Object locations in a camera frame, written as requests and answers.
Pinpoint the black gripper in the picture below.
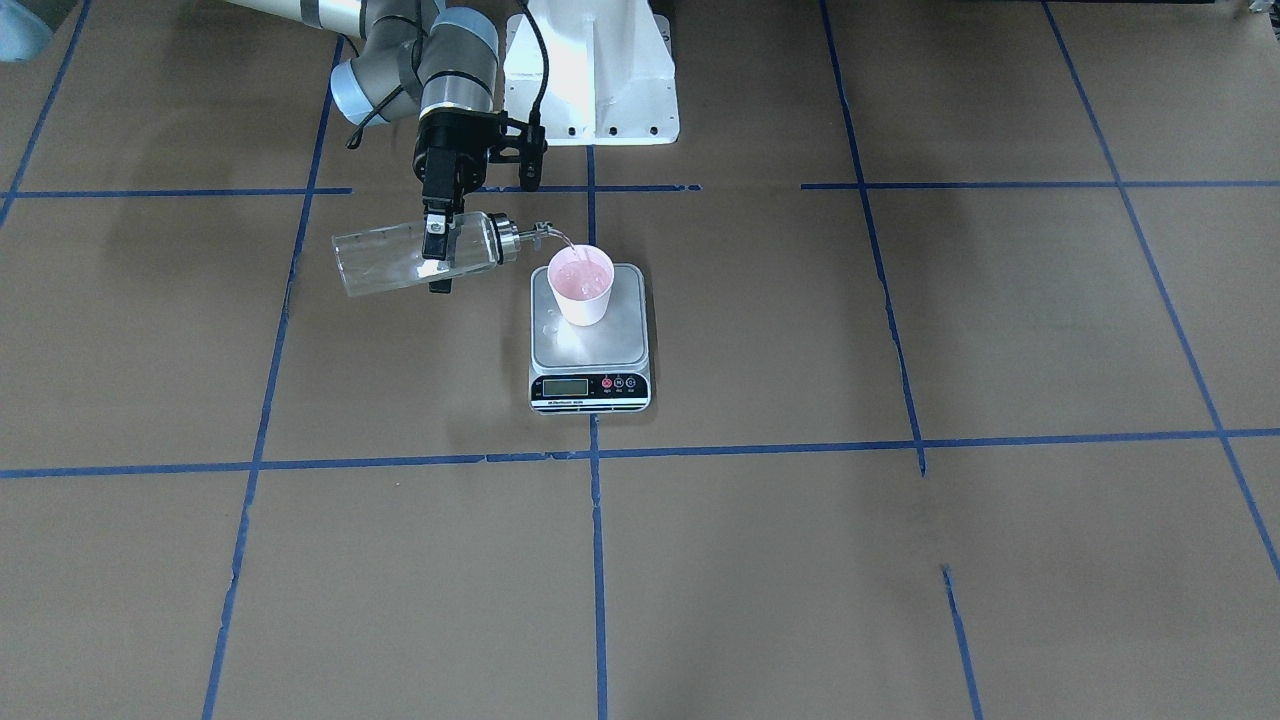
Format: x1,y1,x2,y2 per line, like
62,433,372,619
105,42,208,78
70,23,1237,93
413,110,506,293

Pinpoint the glass sauce dispenser bottle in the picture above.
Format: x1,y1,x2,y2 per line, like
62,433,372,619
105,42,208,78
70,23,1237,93
332,211,570,297

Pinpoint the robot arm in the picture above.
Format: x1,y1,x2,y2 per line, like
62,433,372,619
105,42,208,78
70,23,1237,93
248,1,507,293

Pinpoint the digital kitchen scale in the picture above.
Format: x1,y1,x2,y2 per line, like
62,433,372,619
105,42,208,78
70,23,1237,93
527,263,654,415

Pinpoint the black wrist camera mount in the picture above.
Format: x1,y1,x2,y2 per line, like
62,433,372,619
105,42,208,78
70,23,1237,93
488,109,549,192

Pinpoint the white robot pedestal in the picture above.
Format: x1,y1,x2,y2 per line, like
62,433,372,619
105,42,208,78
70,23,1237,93
500,1,681,146

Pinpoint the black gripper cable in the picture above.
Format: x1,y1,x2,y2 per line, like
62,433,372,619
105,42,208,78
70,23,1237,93
515,0,553,126

